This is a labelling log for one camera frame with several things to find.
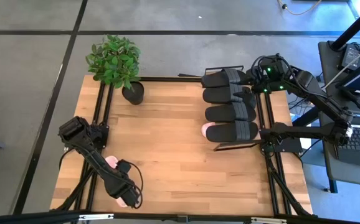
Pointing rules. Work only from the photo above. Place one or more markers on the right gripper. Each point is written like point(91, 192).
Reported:
point(270, 83)

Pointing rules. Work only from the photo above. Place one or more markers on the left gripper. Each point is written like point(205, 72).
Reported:
point(122, 189)

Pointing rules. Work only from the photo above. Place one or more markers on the black foam slide sandal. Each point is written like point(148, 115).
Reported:
point(223, 112)
point(220, 95)
point(220, 78)
point(226, 132)

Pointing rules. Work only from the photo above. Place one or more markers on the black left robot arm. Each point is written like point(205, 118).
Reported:
point(86, 146)

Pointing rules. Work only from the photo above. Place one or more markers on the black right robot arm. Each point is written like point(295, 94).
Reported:
point(317, 96)

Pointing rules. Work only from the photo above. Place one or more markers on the black power adapter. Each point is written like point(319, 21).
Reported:
point(350, 56)

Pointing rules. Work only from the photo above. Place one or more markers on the black diagonal pole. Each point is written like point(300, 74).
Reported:
point(354, 26)

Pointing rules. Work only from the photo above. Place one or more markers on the grey side desk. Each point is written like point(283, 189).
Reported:
point(348, 177)

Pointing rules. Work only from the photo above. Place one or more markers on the potted green plant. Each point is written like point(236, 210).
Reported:
point(114, 62)

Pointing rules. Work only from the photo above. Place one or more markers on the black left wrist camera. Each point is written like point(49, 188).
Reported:
point(124, 166)

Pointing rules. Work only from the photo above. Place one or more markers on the silver frame bracket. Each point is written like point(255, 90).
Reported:
point(268, 220)
point(96, 216)

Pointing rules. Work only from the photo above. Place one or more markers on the black frame wooden shelf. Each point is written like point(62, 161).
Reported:
point(236, 145)

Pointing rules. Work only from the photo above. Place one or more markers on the black aluminium rig frame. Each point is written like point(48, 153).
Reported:
point(103, 99)

